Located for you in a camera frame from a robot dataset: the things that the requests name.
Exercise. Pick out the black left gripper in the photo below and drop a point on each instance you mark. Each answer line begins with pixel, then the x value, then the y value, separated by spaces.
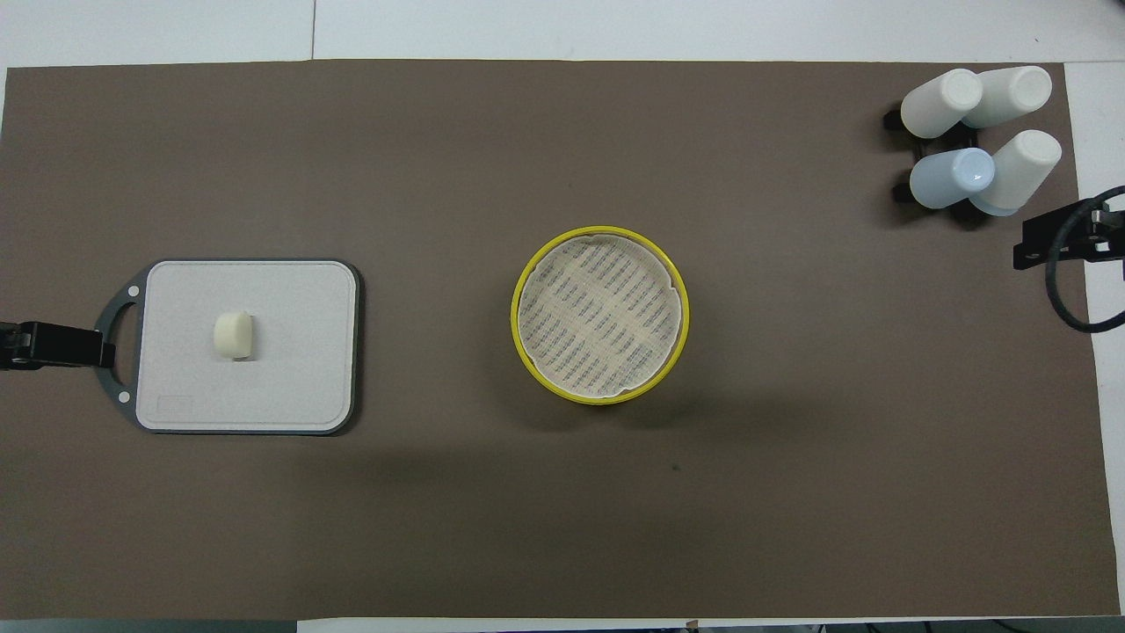
pixel 8 345

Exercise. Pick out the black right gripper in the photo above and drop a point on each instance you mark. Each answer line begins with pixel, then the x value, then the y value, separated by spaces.
pixel 1111 227

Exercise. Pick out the white perforated steamer liner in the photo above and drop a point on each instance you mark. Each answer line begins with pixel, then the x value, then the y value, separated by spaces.
pixel 600 316

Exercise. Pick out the light blue plastic cup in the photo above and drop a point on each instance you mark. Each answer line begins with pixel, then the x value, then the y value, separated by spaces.
pixel 949 178

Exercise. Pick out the white steamed bun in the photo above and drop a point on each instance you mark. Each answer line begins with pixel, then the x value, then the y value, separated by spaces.
pixel 234 336

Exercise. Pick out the white plastic cup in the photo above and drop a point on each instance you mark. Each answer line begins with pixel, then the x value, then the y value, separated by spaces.
pixel 936 104
pixel 1024 171
pixel 1015 92

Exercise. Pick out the brown table mat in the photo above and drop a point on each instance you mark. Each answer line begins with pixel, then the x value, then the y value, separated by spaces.
pixel 527 527

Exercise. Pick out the yellow-rimmed bamboo steamer tier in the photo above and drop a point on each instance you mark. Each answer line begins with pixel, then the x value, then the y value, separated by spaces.
pixel 580 397

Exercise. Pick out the white grey-rimmed cutting board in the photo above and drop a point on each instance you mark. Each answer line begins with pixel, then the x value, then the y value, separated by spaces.
pixel 290 369

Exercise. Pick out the black cup rack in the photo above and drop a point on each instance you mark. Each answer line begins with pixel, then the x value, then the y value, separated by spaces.
pixel 958 137

